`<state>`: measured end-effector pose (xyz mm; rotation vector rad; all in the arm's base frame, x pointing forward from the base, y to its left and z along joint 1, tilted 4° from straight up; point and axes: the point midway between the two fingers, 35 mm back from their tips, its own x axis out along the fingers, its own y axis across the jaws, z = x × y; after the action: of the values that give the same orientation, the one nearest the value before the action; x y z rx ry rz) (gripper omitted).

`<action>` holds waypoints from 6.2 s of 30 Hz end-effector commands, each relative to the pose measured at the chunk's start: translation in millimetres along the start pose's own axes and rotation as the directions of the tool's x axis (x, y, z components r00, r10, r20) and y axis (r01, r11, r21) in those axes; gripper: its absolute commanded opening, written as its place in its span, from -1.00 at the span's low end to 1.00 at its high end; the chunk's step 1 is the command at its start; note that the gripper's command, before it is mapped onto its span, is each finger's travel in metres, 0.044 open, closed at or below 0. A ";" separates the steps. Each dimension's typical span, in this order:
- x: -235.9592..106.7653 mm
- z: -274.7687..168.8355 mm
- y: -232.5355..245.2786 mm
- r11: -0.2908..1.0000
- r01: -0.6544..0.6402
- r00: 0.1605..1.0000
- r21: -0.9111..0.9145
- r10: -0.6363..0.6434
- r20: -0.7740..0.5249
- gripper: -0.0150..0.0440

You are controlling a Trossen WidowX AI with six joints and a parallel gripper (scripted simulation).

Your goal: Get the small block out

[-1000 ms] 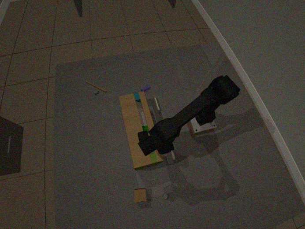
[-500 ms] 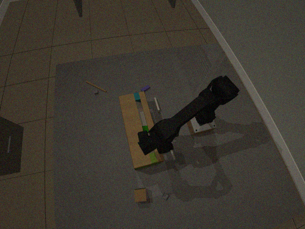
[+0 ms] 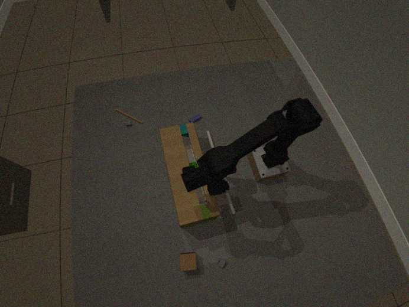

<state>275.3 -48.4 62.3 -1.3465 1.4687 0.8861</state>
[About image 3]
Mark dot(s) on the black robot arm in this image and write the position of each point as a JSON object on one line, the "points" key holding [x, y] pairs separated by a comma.
{"points": [[216, 163]]}

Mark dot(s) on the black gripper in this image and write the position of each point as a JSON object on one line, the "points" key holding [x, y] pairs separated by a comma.
{"points": [[188, 168]]}

